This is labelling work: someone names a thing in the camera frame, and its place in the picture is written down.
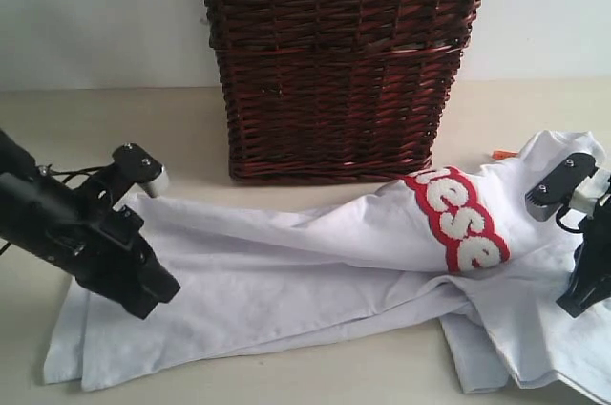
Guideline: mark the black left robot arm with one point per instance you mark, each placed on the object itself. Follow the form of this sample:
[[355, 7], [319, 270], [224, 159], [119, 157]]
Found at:
[[18, 161]]

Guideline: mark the orange garment tag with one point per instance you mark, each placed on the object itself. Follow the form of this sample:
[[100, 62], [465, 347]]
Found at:
[[503, 155]]

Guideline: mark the dark brown wicker basket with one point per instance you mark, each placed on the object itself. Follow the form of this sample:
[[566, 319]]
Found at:
[[335, 91]]

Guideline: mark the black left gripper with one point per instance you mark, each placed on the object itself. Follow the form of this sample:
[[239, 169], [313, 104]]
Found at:
[[78, 231]]

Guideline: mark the white t-shirt with red lettering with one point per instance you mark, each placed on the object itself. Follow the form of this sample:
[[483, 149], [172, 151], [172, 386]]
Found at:
[[439, 243]]

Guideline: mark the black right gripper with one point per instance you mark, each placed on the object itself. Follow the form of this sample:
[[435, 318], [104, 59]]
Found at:
[[590, 281]]

